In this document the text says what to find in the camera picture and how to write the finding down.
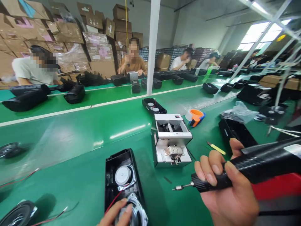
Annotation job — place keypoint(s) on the person's left hand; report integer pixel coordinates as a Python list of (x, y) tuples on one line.
[(113, 216)]

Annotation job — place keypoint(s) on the person's right hand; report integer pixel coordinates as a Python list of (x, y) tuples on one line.
[(230, 202)]

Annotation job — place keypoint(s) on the person's right fingers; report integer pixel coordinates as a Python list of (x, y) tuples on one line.
[(209, 164)]

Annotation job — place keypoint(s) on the black electric screwdriver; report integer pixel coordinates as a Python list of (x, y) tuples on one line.
[(270, 162)]

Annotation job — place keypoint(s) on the round speaker driver metal rim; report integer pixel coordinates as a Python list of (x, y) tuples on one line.
[(138, 209)]

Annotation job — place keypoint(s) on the small black strip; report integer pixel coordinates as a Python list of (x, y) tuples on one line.
[(167, 180)]

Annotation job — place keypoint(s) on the white screw feeder machine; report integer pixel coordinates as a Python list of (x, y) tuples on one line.
[(172, 137)]

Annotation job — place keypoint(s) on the orange tape dispenser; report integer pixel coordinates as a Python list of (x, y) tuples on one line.
[(196, 117)]

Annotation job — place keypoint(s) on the clear plastic bag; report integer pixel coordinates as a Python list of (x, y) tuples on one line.
[(242, 113)]

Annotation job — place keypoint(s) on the red plastic bin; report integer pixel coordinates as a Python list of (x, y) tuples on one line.
[(279, 188)]

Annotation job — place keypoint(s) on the metal tweezers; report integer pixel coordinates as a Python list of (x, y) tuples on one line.
[(282, 130)]

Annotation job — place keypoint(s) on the small black housing with drivers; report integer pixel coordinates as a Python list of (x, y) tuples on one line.
[(154, 106)]

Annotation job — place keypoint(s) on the large black speaker box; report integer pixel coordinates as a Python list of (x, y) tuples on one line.
[(250, 94)]

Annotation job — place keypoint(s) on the black panel with two drivers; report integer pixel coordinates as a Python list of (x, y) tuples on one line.
[(274, 111)]

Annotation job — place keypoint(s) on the silver cone speaker driver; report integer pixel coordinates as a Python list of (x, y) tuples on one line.
[(124, 176)]

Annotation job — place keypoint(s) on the row of black speakers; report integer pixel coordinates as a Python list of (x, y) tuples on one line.
[(181, 77)]

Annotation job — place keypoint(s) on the open black speaker housing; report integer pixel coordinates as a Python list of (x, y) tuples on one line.
[(110, 169)]

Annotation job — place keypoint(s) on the upright black speaker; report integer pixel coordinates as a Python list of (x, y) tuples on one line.
[(135, 87)]

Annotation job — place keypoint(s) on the brown cardboard boxes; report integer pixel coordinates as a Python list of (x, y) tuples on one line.
[(279, 82)]

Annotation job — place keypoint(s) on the grey box device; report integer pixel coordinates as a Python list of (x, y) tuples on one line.
[(132, 76)]

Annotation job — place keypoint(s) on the stack of dark boxes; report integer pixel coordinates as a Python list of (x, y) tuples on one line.
[(169, 50)]

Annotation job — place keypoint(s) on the window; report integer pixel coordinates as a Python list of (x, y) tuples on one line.
[(263, 35)]

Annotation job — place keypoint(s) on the pile of black speaker parts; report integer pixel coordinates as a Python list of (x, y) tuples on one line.
[(89, 80)]

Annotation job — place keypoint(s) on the stack of cardboard cartons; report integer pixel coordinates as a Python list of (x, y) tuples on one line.
[(70, 35)]

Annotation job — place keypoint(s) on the large black cylinder speaker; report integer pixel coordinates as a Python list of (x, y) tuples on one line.
[(25, 99)]

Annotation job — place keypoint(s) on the black round speaker driver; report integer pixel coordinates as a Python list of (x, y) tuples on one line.
[(16, 214), (10, 150)]

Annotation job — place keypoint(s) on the white post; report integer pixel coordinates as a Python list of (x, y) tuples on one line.
[(152, 47)]

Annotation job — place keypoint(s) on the metal frame rails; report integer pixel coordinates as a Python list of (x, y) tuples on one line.
[(277, 21)]

